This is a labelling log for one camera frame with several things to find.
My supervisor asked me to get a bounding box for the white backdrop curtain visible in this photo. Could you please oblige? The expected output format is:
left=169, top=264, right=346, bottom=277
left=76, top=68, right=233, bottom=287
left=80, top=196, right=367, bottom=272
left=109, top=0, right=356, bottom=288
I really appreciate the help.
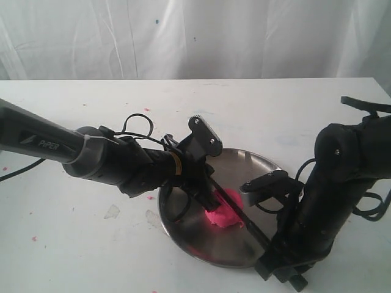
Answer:
left=1, top=1, right=390, bottom=85

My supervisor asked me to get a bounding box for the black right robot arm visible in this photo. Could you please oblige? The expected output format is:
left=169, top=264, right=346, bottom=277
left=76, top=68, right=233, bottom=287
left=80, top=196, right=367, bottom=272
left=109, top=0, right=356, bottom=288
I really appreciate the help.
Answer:
left=255, top=96, right=390, bottom=291

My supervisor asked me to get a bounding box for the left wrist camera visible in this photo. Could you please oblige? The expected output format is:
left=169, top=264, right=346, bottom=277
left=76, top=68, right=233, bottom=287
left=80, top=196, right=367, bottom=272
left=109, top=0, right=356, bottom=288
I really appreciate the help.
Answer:
left=188, top=115, right=223, bottom=157

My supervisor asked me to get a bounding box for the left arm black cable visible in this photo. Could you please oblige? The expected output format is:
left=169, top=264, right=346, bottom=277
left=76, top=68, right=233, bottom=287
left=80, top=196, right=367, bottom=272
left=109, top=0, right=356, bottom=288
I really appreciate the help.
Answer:
left=0, top=113, right=193, bottom=225

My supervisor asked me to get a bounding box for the round steel plate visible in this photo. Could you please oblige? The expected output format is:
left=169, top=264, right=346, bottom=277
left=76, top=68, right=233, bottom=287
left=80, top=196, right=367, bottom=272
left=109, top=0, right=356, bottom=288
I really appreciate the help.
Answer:
left=158, top=148, right=279, bottom=268

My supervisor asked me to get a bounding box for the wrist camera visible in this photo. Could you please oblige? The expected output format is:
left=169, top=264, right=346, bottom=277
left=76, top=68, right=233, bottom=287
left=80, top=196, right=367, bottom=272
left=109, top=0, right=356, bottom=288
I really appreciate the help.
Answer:
left=188, top=115, right=223, bottom=157
left=239, top=170, right=304, bottom=207

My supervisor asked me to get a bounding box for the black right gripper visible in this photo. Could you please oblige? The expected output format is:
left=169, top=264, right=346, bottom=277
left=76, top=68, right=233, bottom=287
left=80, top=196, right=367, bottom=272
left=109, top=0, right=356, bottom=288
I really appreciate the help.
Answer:
left=254, top=195, right=339, bottom=291

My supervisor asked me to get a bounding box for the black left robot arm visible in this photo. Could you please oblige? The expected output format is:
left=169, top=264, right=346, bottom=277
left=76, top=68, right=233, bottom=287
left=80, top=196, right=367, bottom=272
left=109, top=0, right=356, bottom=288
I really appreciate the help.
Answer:
left=1, top=101, right=222, bottom=211

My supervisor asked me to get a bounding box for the black knife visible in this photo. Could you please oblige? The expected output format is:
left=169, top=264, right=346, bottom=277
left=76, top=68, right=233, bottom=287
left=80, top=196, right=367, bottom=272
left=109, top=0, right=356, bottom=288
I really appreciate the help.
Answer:
left=210, top=178, right=270, bottom=249

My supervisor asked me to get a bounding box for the pink dough lump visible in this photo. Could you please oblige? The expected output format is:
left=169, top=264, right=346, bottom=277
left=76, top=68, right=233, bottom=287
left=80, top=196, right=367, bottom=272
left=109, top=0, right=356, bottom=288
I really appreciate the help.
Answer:
left=205, top=189, right=244, bottom=228

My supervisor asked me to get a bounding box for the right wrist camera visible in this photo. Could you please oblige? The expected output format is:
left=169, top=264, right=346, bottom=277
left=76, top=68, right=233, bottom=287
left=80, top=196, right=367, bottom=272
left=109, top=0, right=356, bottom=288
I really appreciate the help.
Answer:
left=239, top=170, right=304, bottom=207

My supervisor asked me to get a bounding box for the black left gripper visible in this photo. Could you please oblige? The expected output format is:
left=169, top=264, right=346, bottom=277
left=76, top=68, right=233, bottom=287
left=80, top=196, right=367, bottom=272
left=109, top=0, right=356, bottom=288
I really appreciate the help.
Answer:
left=146, top=133, right=221, bottom=212

